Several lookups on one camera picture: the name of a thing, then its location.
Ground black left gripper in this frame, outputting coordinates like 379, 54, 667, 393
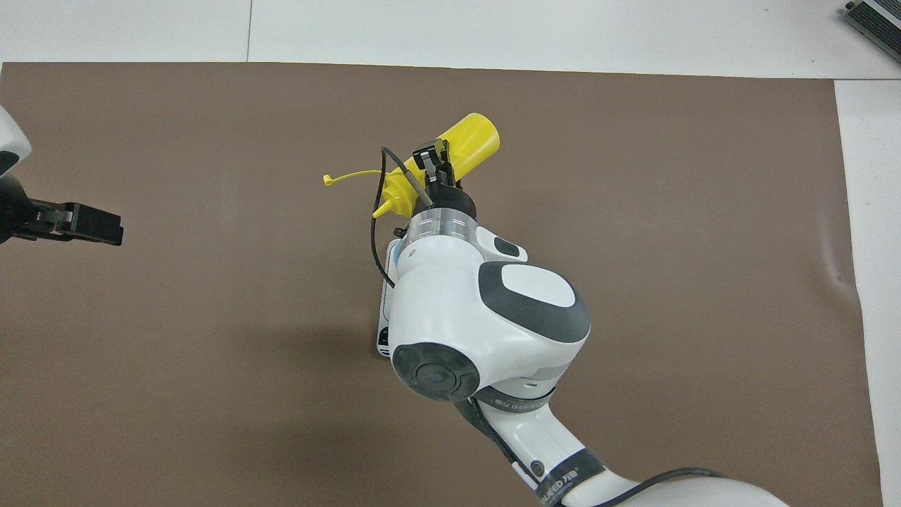
0, 175, 125, 246

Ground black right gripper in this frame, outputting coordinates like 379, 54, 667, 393
412, 138, 480, 216

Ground yellow squeeze bottle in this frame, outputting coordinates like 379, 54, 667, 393
322, 113, 500, 219

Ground silver digital kitchen scale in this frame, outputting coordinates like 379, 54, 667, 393
377, 239, 396, 358

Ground brown paper table mat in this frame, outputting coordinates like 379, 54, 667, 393
0, 62, 884, 507

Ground grey ribbed metal device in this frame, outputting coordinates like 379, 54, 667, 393
843, 0, 901, 44

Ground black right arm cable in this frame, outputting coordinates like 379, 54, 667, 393
371, 146, 727, 507

